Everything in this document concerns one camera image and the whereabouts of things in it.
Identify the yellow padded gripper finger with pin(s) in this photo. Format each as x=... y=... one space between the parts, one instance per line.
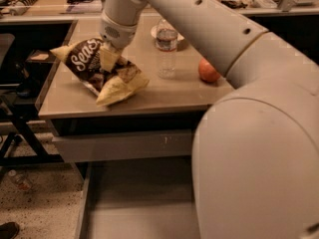
x=109 y=56

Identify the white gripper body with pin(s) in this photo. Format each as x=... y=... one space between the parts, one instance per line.
x=117 y=33

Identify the brown sea salt chip bag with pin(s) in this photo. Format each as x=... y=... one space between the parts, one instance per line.
x=83 y=60

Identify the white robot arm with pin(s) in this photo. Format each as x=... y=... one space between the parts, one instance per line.
x=255 y=153

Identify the closed top drawer front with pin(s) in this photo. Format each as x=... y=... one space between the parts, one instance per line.
x=124 y=145

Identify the open middle drawer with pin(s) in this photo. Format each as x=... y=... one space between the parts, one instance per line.
x=150 y=198

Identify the clear plastic water bottle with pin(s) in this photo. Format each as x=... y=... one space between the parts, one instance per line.
x=166 y=43

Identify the red apple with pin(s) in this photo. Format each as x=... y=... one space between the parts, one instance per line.
x=207 y=71

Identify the plastic bottle on floor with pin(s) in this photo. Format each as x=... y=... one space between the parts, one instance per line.
x=20 y=180

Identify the black shoe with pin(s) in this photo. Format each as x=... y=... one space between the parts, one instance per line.
x=9 y=230

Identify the black desk frame left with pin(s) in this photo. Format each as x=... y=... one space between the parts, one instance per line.
x=41 y=155

